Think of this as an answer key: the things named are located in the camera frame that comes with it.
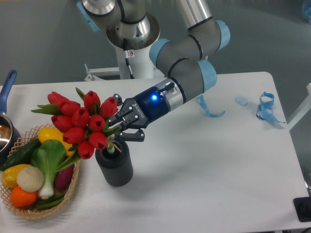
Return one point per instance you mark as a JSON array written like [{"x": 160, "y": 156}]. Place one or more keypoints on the yellow toy squash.
[{"x": 49, "y": 133}]

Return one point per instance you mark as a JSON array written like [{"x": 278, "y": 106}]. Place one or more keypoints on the green toy bok choy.
[{"x": 47, "y": 158}]

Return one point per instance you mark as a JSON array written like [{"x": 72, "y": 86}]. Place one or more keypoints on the purple toy sweet potato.
[{"x": 63, "y": 178}]

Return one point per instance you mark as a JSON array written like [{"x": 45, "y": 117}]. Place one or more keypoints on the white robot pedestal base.
[{"x": 132, "y": 43}]

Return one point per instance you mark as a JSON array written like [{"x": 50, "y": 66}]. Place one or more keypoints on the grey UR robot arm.
[{"x": 187, "y": 72}]

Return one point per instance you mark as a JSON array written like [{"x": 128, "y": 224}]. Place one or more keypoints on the woven wicker basket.
[{"x": 31, "y": 212}]

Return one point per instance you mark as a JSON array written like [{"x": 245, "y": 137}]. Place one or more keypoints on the orange toy orange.
[{"x": 21, "y": 198}]

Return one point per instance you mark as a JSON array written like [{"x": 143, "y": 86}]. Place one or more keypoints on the white frame at right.
[{"x": 301, "y": 110}]

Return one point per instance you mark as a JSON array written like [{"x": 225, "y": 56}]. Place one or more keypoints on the red tulip bouquet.
[{"x": 85, "y": 126}]

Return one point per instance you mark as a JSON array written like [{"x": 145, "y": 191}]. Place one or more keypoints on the dark grey ribbed vase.
[{"x": 116, "y": 167}]

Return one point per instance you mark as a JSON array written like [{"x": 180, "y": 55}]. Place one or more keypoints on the curled blue ribbon strip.
[{"x": 200, "y": 99}]

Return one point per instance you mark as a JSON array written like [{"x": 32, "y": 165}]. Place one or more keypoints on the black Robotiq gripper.
[{"x": 138, "y": 112}]

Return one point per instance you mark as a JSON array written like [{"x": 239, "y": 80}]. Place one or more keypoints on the small pale blue cap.
[{"x": 243, "y": 101}]

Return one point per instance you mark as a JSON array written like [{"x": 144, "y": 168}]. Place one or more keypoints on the dark green toy cucumber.
[{"x": 22, "y": 155}]

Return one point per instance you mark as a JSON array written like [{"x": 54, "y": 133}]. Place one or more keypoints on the blue handled saucepan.
[{"x": 8, "y": 133}]

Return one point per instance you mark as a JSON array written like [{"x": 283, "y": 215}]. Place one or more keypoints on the tangled blue ribbon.
[{"x": 264, "y": 110}]

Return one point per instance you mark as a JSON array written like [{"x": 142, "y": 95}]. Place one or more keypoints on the black device at edge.
[{"x": 303, "y": 208}]

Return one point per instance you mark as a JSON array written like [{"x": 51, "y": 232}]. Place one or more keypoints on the yellow toy bell pepper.
[{"x": 9, "y": 176}]

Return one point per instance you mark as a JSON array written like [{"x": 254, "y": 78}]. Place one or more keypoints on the green toy bean pods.
[{"x": 50, "y": 203}]

